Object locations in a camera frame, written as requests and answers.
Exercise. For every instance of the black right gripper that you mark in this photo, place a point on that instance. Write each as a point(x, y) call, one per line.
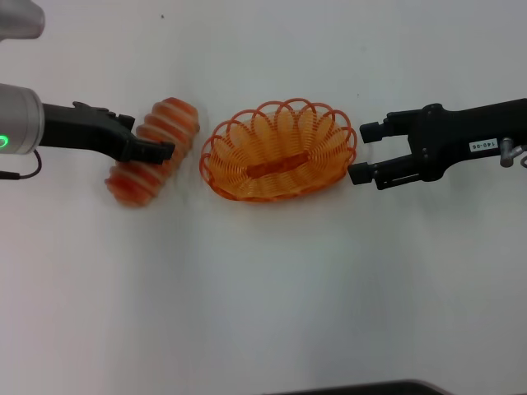
point(453, 140)

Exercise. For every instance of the orange striped toy bread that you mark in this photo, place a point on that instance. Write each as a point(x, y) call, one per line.
point(136, 185)

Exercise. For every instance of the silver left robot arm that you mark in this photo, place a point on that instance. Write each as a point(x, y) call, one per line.
point(20, 119)

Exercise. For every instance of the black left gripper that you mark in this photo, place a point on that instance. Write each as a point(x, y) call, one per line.
point(86, 129)

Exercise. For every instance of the silver metal connector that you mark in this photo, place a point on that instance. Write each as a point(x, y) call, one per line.
point(510, 154)

